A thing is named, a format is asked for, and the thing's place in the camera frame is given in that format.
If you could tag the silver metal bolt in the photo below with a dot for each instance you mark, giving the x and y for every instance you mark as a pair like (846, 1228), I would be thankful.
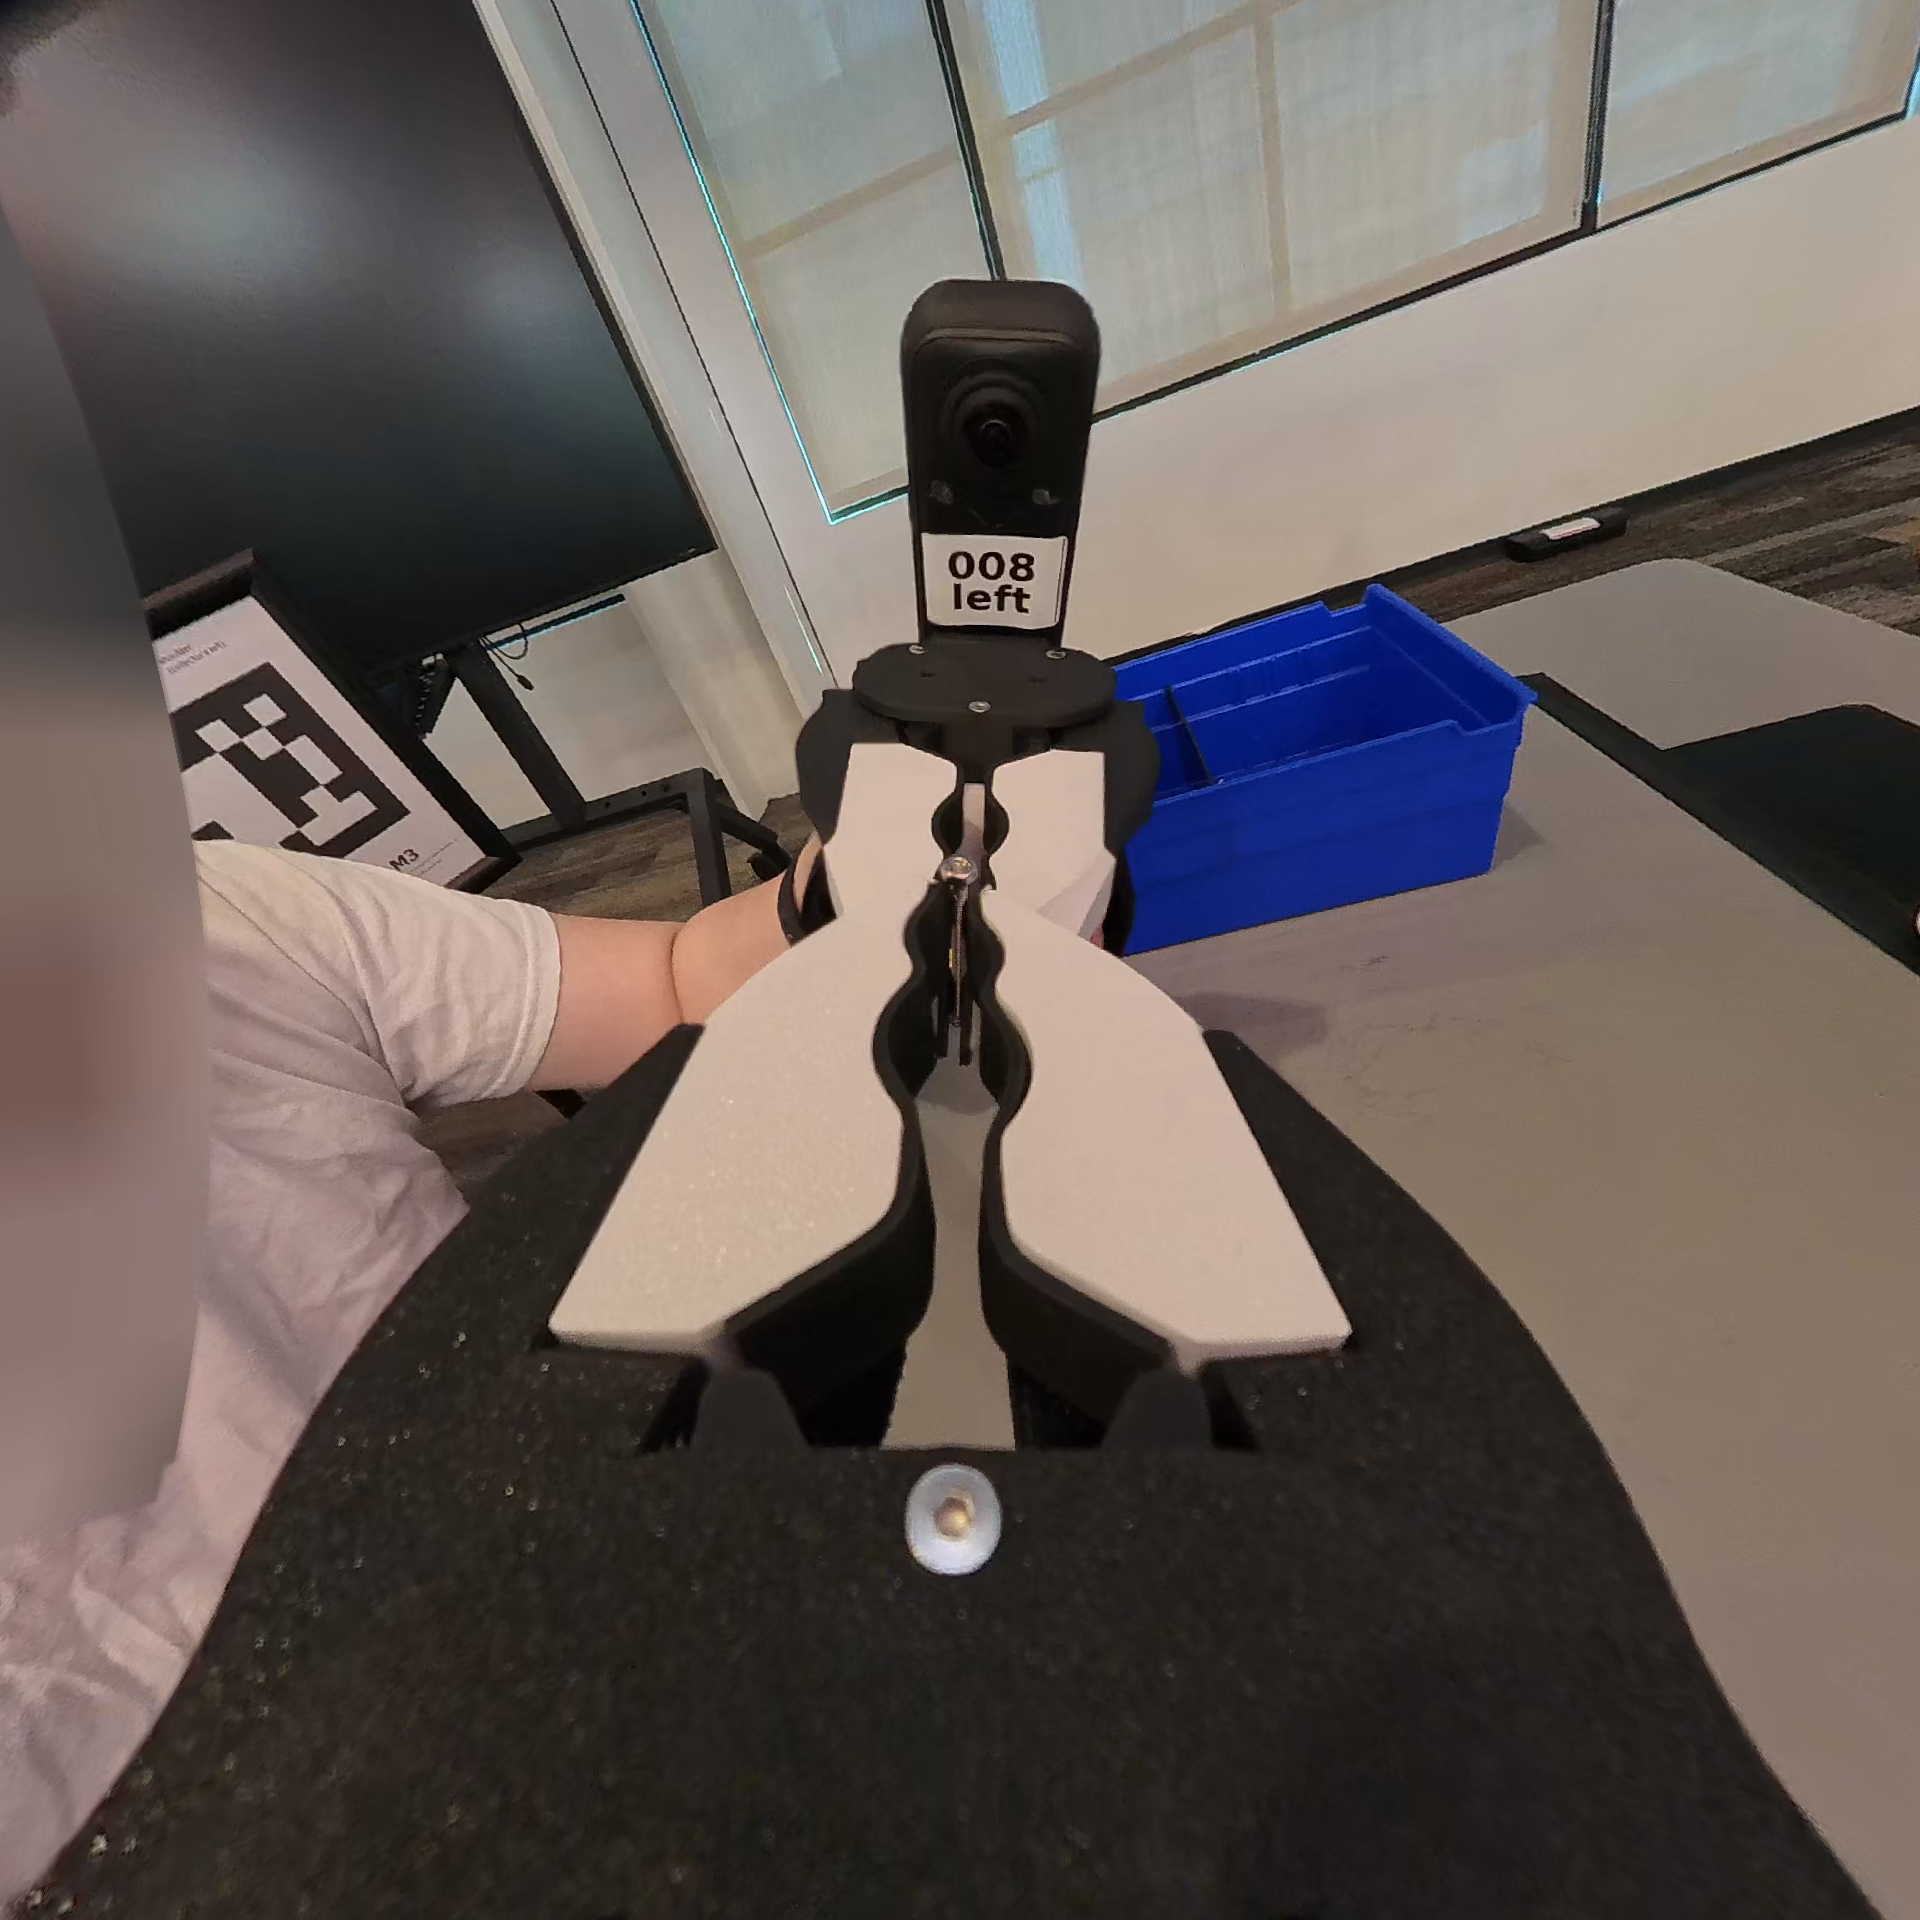
(958, 961)

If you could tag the framed marker sign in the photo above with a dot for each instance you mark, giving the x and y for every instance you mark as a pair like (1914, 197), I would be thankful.
(285, 765)

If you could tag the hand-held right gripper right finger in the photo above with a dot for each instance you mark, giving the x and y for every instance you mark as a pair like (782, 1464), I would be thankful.
(1154, 1184)

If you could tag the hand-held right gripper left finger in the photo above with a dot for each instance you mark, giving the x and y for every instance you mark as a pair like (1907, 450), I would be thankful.
(751, 1184)

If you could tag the black display stand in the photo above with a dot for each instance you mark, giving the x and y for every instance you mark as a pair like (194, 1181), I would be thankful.
(519, 735)

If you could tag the small black floor device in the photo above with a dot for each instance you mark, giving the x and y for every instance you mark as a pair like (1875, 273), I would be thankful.
(1569, 537)

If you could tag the frosted grid window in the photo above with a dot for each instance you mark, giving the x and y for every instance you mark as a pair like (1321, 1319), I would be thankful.
(1201, 181)

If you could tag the large black display screen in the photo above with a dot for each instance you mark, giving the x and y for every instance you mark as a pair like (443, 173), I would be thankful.
(450, 375)

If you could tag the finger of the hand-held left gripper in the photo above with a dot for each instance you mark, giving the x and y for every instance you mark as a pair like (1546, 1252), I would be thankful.
(1059, 840)
(885, 824)

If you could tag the blue plastic bin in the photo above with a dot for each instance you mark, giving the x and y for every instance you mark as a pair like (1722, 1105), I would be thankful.
(1351, 840)

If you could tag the person's left forearm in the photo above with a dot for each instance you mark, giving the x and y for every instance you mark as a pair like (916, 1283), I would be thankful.
(645, 991)

